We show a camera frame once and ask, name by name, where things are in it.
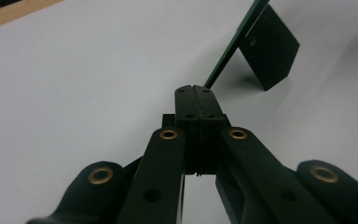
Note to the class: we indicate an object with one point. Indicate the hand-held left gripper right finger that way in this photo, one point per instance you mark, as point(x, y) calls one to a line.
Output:
point(209, 107)

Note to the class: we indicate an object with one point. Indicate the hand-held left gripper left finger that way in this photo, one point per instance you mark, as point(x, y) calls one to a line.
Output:
point(186, 105)

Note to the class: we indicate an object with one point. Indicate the black strip with two holes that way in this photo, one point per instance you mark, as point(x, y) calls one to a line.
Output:
point(270, 53)

